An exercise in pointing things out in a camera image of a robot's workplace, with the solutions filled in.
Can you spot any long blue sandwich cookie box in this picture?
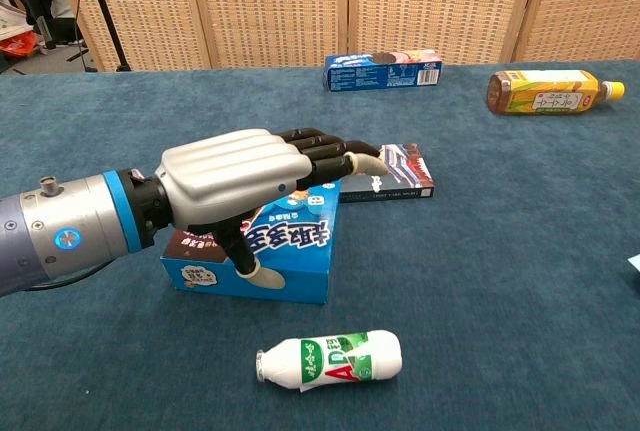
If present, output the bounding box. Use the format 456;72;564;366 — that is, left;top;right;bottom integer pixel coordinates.
322;49;444;94

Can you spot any orange plastic bag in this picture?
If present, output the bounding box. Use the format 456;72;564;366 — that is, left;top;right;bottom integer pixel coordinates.
0;30;40;58

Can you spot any black and red flat box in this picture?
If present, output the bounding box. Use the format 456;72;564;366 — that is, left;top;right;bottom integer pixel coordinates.
339;143;435;202

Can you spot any woven wicker folding screen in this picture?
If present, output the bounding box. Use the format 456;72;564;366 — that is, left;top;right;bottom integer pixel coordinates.
44;0;640;72

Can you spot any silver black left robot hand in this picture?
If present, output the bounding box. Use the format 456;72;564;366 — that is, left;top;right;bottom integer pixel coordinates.
154;126;389;292

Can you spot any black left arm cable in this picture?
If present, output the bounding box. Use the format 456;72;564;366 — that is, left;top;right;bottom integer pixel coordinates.
24;263;104;293

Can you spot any blue chocolate chip cookie box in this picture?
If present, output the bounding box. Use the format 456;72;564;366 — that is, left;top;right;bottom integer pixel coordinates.
159;178;343;306

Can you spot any white milk drink bottle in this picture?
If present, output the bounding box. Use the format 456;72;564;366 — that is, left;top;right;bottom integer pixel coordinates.
255;329;404;395

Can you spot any dark blue table mat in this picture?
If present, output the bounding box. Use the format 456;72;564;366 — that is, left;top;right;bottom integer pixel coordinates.
0;59;640;431

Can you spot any tea bottle with yellow label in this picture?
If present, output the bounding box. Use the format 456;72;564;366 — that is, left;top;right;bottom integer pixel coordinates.
487;69;626;117

